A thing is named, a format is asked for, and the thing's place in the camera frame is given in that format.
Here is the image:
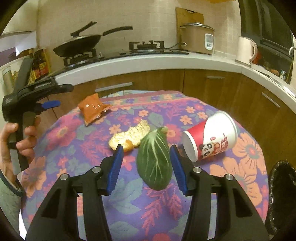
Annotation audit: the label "brown rice cooker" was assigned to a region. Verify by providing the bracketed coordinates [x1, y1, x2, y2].
[180, 22, 215, 55]

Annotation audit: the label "white electric kettle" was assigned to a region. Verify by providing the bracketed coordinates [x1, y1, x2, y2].
[235, 37, 258, 67]

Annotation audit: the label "red white paper cup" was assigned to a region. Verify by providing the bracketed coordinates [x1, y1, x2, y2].
[182, 111, 238, 162]

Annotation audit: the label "black lined trash bin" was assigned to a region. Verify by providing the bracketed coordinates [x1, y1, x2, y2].
[265, 160, 295, 235]

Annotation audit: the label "wooden cutting board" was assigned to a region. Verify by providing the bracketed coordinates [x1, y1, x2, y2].
[175, 7, 204, 45]

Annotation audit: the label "orange snack wrapper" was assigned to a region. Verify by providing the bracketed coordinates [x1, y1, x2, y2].
[78, 93, 111, 126]

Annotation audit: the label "wooden cabinet doors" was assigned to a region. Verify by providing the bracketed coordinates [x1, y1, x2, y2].
[41, 69, 295, 168]

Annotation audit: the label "green vegetable leaf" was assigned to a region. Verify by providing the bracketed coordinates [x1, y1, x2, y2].
[137, 126, 173, 191]

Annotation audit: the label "person left hand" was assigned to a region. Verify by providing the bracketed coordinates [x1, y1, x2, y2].
[1, 117, 41, 186]

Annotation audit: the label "chrome sink faucet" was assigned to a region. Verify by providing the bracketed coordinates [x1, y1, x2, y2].
[287, 46, 296, 84]

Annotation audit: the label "black gas stove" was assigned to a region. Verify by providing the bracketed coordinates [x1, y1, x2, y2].
[49, 40, 189, 73]

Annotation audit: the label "black wok pan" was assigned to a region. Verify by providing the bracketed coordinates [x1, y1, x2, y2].
[53, 21, 133, 58]

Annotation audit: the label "white kitchen countertop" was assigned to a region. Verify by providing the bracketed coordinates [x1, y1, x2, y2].
[56, 53, 295, 111]

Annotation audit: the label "sauce bottles group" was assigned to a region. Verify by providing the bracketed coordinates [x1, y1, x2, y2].
[29, 48, 50, 84]

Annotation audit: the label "floral tablecloth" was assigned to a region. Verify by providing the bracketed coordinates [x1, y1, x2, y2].
[22, 91, 269, 240]

